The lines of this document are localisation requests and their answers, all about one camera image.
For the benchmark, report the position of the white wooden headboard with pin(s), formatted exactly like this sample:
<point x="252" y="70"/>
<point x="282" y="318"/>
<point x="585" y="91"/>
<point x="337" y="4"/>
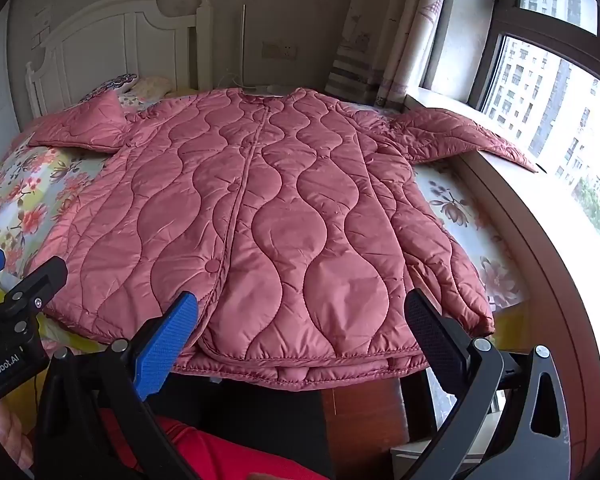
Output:
<point x="105" y="45"/>

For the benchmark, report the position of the white window sill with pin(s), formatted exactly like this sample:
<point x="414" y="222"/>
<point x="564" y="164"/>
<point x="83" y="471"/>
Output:
<point x="545" y="240"/>

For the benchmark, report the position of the wall socket panel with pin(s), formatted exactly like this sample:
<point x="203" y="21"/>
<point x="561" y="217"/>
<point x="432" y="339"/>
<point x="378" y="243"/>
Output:
<point x="280" y="50"/>

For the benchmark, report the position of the person's red pants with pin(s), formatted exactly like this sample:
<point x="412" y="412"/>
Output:
<point x="220" y="455"/>

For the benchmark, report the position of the pink quilted jacket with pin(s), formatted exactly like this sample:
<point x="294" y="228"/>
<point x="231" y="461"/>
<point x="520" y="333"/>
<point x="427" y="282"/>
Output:
<point x="280" y="210"/>

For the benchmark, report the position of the striped printed curtain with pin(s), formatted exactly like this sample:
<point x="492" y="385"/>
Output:
<point x="380" y="35"/>

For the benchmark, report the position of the dark framed window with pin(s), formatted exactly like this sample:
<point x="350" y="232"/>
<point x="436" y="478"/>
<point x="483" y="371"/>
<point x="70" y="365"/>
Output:
<point x="505" y="20"/>

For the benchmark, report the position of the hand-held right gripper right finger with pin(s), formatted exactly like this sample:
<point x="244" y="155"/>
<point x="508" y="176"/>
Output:
<point x="430" y="330"/>

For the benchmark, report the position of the floral bed sheet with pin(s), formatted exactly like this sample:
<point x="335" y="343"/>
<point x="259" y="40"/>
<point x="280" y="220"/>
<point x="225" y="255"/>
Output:
<point x="30" y="195"/>

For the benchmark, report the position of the embroidered floral pillow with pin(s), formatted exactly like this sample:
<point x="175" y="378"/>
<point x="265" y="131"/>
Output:
<point x="115" y="82"/>

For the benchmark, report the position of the yellow checkered pillow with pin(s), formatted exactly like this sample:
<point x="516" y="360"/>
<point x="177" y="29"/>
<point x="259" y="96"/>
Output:
<point x="152" y="85"/>

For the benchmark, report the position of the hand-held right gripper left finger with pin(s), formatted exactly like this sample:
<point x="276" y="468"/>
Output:
<point x="170" y="345"/>

